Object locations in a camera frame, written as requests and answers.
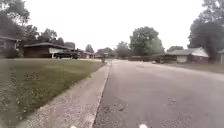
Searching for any small distant tree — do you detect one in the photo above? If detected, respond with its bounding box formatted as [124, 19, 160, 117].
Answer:
[115, 41, 131, 60]

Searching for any large round leafy tree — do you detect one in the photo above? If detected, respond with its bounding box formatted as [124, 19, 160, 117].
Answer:
[129, 26, 165, 57]

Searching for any dark pickup truck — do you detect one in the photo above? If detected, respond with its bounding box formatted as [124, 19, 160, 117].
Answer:
[53, 50, 79, 60]

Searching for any grey asphalt road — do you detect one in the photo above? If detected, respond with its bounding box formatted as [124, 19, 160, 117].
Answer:
[93, 59, 224, 128]

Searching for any pale concrete gutter strip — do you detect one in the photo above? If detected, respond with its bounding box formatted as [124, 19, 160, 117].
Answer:
[16, 61, 113, 128]

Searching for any grass lawn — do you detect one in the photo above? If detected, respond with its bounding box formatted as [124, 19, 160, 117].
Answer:
[0, 58, 105, 128]

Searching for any low brown house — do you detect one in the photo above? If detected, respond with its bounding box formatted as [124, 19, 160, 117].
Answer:
[23, 42, 79, 60]

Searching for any house with white gable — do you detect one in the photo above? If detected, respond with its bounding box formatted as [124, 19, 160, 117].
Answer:
[159, 46, 210, 64]

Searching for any grass verge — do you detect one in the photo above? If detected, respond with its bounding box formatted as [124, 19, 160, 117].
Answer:
[163, 62, 224, 75]

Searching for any tall dark tree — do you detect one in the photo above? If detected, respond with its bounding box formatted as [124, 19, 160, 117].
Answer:
[187, 0, 224, 63]

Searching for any building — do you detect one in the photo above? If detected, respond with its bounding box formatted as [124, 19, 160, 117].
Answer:
[0, 35, 23, 60]

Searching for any row of trees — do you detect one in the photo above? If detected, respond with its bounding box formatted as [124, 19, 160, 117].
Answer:
[0, 0, 76, 51]

